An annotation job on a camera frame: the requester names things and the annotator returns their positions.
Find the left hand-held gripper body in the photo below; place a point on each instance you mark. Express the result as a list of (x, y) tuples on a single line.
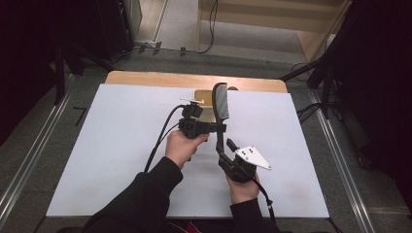
[(193, 126)]

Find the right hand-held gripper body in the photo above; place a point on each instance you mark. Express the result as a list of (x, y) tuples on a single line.
[(249, 158)]

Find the black comb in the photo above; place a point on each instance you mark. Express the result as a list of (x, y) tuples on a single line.
[(222, 100)]

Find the beige square cup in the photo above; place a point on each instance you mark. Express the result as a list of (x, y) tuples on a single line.
[(204, 95)]

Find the person's left hand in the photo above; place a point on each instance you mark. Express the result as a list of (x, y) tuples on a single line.
[(181, 149)]

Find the person's right hand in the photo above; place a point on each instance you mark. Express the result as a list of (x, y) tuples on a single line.
[(243, 191)]

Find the small dark round object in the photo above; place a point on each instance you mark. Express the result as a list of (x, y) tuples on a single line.
[(233, 88)]

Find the wooden table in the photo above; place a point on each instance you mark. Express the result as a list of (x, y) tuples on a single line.
[(162, 79)]

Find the person's lap dark clothing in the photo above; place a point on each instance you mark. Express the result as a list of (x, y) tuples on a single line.
[(200, 226)]

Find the white board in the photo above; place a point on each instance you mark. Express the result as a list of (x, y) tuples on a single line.
[(113, 168)]

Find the power strip with plugs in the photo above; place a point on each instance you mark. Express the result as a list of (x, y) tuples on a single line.
[(152, 45)]

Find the black stand legs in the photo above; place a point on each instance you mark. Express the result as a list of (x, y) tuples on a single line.
[(325, 84), (60, 77)]

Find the light wooden shelf unit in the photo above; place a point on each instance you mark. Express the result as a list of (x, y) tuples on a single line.
[(311, 39)]

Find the black cabinet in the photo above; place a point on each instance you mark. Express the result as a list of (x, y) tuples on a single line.
[(115, 26)]

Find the metal floor rail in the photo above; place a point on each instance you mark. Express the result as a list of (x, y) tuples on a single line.
[(32, 155), (346, 168)]

